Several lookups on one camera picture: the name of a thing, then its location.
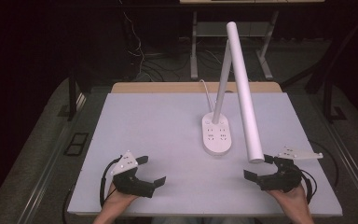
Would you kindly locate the black metal stand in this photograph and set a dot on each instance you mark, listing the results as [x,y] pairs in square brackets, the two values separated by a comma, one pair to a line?
[72,99]
[327,99]

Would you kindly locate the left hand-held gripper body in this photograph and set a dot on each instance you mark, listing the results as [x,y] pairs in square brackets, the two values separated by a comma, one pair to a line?
[130,183]

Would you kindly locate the grey metal table frame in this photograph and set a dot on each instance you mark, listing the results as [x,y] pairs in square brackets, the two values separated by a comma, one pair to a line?
[194,62]

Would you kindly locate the person's right hand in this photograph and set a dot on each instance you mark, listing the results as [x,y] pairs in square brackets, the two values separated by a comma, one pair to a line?
[293,199]

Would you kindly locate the white desk lamp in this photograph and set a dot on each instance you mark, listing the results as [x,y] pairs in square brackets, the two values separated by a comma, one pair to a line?
[244,93]

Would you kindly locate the black floor socket frame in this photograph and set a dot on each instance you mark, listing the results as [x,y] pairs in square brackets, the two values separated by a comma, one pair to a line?
[76,144]

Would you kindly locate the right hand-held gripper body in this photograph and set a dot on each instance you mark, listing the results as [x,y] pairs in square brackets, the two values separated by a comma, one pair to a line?
[284,180]

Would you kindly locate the person's left hand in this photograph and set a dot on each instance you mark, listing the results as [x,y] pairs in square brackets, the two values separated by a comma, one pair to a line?
[116,199]

